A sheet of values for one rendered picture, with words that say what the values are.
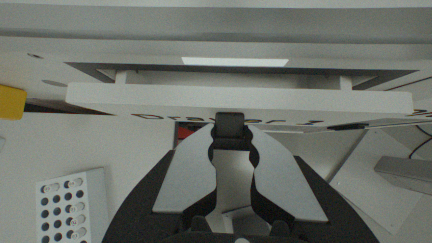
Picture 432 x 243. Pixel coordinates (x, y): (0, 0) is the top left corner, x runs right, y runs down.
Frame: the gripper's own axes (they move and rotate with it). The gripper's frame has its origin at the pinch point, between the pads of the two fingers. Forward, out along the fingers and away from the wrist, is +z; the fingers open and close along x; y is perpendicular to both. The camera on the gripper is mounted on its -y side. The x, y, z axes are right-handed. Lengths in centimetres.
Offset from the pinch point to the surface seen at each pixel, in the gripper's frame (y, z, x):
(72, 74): -3.3, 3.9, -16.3
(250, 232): 82, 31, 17
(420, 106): -0.9, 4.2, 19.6
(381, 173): 63, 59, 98
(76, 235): 19.4, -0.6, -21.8
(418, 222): 91, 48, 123
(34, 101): 6.3, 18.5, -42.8
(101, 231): 22.1, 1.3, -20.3
